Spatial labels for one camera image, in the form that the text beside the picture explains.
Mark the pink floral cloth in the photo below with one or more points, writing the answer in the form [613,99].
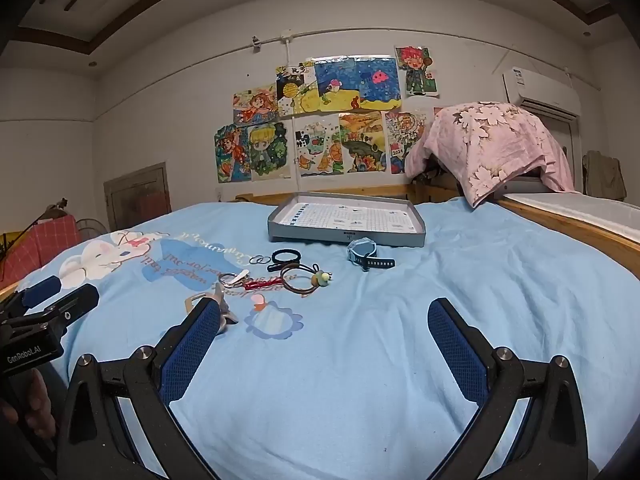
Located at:
[500,145]

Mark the red plaid cloth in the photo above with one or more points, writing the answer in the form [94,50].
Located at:
[45,240]

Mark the white mattress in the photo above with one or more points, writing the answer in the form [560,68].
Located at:
[575,207]

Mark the small linked metal rings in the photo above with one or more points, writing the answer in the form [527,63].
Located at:
[260,260]

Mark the white air conditioner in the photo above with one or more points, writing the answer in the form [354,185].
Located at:
[540,87]

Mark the person's left hand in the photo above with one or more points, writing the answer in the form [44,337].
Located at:
[36,402]

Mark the blue wristwatch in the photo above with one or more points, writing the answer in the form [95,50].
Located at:
[361,249]

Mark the electric fan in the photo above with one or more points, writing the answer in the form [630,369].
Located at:
[92,230]

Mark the grey shallow tray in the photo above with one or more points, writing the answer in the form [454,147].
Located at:
[345,236]

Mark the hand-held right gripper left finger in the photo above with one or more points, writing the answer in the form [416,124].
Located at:
[192,350]

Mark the olive hanging garment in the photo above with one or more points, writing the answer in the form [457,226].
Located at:
[605,175]

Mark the silver alligator hair clip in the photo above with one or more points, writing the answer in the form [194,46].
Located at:
[225,317]

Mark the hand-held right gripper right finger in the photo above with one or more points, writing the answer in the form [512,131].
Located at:
[457,350]

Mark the small brown wooden door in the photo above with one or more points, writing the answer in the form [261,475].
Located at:
[135,200]

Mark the light blue printed bedsheet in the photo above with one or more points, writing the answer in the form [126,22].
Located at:
[375,360]

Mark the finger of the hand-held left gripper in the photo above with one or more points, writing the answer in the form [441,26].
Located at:
[75,304]
[42,287]

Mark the dark bulky object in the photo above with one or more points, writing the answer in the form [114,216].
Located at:
[440,167]

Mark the group of colourful wall drawings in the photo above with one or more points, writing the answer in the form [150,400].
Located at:
[340,80]

